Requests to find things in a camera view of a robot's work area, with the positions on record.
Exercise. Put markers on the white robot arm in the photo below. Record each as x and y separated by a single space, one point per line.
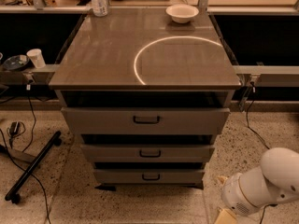
275 180

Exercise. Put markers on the dark blue plate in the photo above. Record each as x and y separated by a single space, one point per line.
16 63

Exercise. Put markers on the grey middle drawer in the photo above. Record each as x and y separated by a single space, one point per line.
147 153

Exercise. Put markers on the black adapter left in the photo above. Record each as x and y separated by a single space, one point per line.
14 128

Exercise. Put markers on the white bowl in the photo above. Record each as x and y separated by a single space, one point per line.
182 13

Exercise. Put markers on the grey drawer cabinet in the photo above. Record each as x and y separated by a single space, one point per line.
139 58

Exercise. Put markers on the grey drawer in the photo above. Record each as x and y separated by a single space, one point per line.
163 121
147 153
148 176

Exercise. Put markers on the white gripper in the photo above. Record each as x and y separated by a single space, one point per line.
234 194

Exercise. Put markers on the grey top drawer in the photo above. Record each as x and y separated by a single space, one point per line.
163 121

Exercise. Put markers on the white paper cup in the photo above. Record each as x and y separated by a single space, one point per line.
36 57

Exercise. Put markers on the black bar with wheels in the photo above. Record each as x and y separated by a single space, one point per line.
13 194

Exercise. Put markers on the grey bottom drawer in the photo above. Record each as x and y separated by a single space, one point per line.
148 176

